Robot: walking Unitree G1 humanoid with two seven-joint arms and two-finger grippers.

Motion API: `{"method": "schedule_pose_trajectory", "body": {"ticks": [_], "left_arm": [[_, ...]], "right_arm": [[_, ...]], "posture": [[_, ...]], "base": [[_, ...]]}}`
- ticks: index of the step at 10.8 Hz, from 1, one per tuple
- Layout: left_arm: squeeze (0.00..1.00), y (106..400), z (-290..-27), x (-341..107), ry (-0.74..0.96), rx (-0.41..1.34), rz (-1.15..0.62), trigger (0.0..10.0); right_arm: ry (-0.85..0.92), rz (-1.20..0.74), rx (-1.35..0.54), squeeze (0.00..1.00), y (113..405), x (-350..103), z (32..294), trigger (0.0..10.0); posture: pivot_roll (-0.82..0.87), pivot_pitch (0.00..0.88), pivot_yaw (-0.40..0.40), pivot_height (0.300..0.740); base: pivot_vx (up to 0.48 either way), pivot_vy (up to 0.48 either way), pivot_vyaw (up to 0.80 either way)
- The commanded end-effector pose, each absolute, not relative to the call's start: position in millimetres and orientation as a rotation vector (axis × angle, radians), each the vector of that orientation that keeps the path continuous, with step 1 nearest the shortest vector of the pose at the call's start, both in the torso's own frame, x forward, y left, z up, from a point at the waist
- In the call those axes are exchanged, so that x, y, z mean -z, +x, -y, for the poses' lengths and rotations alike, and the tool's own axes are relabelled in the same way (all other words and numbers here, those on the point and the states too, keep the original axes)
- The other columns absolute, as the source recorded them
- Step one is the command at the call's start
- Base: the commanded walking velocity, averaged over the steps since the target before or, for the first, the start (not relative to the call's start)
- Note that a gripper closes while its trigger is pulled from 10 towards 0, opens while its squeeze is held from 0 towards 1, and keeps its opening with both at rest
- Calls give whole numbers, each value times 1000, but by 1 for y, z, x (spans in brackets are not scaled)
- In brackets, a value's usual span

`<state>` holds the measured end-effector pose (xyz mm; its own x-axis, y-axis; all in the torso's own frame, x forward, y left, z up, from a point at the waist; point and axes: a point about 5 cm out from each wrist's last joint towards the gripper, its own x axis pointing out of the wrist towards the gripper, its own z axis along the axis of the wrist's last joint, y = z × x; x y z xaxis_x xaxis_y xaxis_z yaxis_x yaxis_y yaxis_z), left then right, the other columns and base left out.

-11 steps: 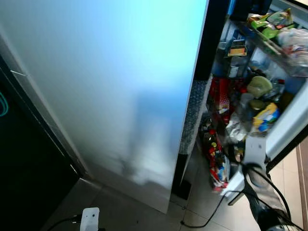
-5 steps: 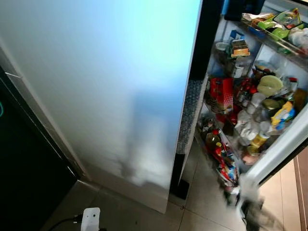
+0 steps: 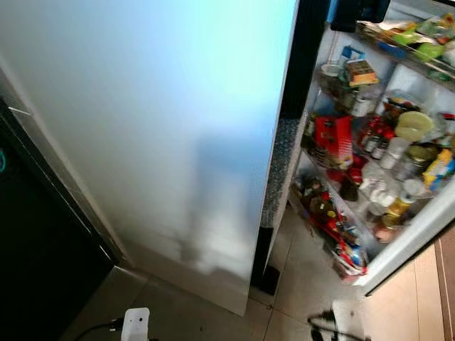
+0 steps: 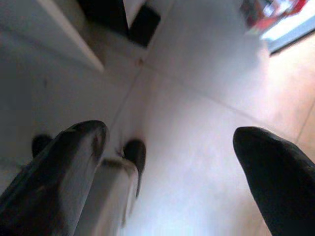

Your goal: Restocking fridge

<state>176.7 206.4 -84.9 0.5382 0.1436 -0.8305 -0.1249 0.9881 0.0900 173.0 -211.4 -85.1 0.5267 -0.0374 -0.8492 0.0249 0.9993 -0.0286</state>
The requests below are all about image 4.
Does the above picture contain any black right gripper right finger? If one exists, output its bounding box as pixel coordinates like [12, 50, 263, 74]
[232, 126, 315, 236]

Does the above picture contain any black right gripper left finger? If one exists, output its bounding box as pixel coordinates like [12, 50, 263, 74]
[0, 119, 109, 236]

